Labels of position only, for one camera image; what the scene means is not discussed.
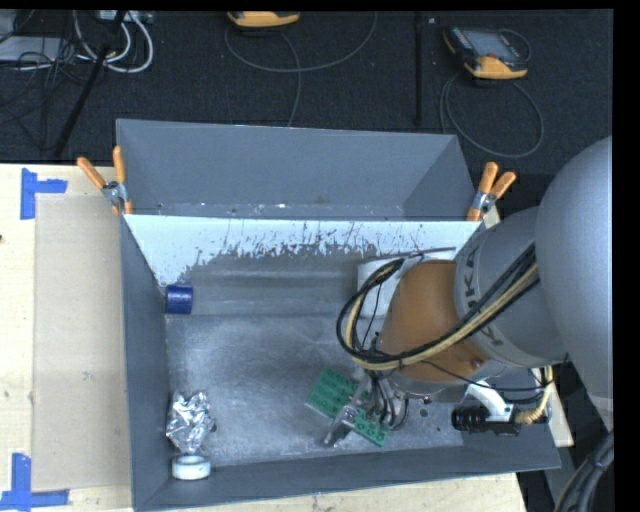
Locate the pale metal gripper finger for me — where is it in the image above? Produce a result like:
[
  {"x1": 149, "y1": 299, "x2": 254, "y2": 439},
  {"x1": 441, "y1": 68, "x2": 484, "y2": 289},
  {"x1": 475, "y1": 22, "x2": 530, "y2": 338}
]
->
[
  {"x1": 323, "y1": 407, "x2": 351, "y2": 445},
  {"x1": 332, "y1": 413, "x2": 358, "y2": 446}
]

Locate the green studded flat block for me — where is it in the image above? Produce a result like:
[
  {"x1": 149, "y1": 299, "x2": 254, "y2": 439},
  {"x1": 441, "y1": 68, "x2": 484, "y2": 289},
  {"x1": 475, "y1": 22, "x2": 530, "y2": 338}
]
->
[{"x1": 305, "y1": 367, "x2": 357, "y2": 417}]

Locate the grey metal bin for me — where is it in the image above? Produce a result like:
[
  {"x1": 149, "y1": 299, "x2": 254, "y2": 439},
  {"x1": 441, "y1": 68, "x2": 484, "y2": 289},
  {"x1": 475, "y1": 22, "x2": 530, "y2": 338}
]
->
[{"x1": 114, "y1": 118, "x2": 562, "y2": 512}]

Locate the crumpled silver foil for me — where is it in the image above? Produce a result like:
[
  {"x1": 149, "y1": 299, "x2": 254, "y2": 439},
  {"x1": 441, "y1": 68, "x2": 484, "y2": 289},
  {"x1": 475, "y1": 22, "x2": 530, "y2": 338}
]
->
[{"x1": 165, "y1": 390, "x2": 218, "y2": 456}]

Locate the blue cylinder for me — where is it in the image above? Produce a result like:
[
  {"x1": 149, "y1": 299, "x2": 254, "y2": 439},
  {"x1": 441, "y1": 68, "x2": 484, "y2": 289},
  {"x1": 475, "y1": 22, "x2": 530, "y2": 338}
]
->
[{"x1": 164, "y1": 283, "x2": 195, "y2": 316}]

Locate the pale wood flat board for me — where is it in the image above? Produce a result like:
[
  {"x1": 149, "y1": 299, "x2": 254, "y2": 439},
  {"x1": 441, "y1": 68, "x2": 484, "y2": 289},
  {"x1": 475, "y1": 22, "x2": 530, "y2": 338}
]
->
[{"x1": 30, "y1": 193, "x2": 134, "y2": 494}]

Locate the black cylinder on white bracket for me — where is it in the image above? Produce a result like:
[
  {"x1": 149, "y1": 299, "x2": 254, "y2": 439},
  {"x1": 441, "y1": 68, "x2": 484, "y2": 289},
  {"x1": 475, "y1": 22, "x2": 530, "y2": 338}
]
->
[{"x1": 451, "y1": 379, "x2": 521, "y2": 438}]

